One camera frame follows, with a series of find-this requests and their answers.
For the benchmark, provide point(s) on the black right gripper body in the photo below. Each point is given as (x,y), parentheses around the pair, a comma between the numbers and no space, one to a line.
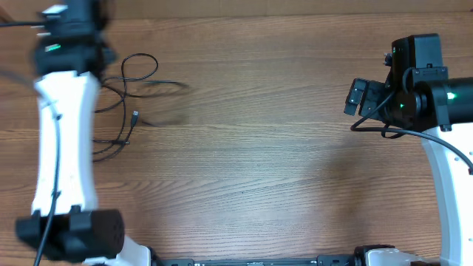
(372,94)

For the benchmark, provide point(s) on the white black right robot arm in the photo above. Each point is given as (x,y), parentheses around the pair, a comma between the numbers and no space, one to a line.
(418,98)

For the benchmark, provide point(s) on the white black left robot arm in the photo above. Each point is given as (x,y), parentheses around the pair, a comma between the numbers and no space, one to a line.
(66,223)

